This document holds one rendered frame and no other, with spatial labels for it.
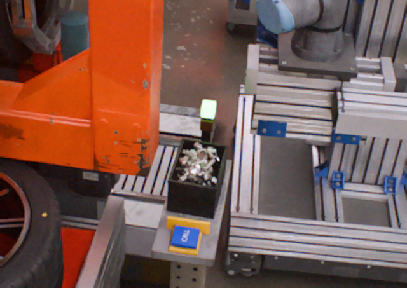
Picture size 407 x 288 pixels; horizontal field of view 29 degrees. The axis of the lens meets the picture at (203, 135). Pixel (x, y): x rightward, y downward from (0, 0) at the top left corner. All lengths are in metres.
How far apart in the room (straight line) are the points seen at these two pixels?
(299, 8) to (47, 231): 0.88
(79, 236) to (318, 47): 0.91
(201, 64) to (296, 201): 1.22
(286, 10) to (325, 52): 0.23
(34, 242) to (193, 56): 1.88
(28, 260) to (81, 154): 0.36
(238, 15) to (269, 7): 1.78
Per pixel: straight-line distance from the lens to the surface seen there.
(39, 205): 2.16
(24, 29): 2.41
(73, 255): 2.34
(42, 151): 2.23
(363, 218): 2.64
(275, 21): 2.06
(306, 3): 2.08
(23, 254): 2.03
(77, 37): 2.50
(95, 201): 2.58
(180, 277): 2.35
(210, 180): 2.15
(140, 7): 1.90
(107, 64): 2.00
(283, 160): 2.81
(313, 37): 2.19
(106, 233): 2.23
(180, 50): 3.77
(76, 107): 2.13
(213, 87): 3.52
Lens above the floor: 1.96
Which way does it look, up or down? 37 degrees down
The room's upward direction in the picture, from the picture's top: 5 degrees clockwise
